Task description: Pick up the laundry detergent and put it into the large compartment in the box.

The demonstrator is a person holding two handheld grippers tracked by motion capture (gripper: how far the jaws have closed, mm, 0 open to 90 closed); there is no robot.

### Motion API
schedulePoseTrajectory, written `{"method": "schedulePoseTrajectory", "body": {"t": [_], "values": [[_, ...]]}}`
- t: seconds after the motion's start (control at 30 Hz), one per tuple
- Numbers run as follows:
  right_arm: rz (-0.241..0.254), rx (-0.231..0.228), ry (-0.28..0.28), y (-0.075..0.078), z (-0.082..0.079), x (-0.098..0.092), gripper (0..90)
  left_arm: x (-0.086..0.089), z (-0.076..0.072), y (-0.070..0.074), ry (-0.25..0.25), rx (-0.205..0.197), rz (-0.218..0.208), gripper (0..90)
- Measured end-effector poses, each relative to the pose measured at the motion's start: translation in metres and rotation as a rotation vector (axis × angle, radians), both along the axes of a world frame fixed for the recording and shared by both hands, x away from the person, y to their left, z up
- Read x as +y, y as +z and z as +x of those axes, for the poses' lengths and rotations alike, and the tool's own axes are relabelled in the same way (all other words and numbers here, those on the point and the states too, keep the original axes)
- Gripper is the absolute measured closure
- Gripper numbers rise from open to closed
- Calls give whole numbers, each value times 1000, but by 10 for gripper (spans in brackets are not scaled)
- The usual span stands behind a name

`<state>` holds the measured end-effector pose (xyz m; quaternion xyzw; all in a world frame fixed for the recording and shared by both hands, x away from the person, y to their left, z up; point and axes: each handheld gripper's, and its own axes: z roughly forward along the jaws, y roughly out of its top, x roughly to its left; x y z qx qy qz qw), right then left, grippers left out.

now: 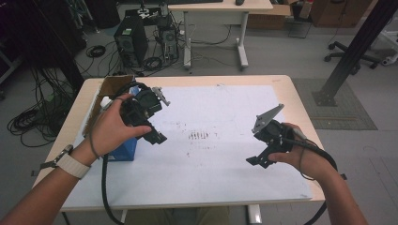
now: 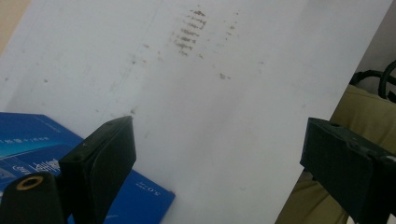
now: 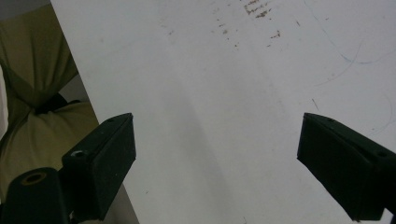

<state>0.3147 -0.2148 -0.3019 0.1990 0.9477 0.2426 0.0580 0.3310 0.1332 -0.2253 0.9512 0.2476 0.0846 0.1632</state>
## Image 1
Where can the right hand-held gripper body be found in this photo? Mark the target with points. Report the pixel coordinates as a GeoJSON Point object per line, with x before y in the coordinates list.
{"type": "Point", "coordinates": [275, 134]}

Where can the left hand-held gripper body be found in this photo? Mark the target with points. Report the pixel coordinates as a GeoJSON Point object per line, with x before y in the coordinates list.
{"type": "Point", "coordinates": [140, 108]}

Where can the blue toothpaste box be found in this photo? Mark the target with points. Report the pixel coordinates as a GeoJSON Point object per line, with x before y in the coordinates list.
{"type": "Point", "coordinates": [125, 151]}

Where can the blue bottle with white cap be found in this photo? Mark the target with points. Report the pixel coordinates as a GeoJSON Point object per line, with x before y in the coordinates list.
{"type": "Point", "coordinates": [105, 102]}

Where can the brown cardboard box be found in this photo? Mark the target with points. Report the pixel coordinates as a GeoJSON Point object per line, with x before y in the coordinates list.
{"type": "Point", "coordinates": [112, 86]}

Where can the person's left hand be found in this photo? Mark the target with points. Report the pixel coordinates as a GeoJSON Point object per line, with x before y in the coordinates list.
{"type": "Point", "coordinates": [109, 131]}

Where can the person's right hand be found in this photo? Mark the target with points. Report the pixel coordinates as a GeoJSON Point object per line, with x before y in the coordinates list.
{"type": "Point", "coordinates": [306, 162]}

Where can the white paper mat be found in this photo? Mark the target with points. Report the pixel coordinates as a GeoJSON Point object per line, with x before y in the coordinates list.
{"type": "Point", "coordinates": [219, 156]}

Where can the white table leg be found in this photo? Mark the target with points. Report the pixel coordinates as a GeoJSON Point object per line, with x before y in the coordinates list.
{"type": "Point", "coordinates": [254, 215]}

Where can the large black computer tower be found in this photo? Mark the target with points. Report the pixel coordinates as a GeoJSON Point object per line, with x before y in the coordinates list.
{"type": "Point", "coordinates": [130, 40]}

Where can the small black computer tower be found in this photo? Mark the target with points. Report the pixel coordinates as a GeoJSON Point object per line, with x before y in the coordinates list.
{"type": "Point", "coordinates": [169, 43]}

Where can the grey floor mat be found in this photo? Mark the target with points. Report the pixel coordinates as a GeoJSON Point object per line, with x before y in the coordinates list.
{"type": "Point", "coordinates": [344, 112]}

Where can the black office chair base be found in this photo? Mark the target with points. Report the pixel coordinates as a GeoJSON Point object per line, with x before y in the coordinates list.
{"type": "Point", "coordinates": [350, 56]}

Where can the cardboard box under desk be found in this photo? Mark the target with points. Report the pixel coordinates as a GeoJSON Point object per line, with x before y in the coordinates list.
{"type": "Point", "coordinates": [269, 18]}

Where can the dark curtain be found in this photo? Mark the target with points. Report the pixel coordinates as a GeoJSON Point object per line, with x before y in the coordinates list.
{"type": "Point", "coordinates": [40, 31]}

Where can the white desk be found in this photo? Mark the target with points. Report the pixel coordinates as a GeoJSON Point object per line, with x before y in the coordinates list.
{"type": "Point", "coordinates": [219, 6]}

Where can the black computer mouse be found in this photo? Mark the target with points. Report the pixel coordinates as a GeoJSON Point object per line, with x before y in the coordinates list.
{"type": "Point", "coordinates": [239, 2]}

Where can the brown wooden cabinet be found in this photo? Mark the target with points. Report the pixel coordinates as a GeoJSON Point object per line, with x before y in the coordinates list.
{"type": "Point", "coordinates": [341, 12]}

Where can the black metal post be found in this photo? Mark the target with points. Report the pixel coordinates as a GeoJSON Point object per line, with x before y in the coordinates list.
{"type": "Point", "coordinates": [353, 53]}

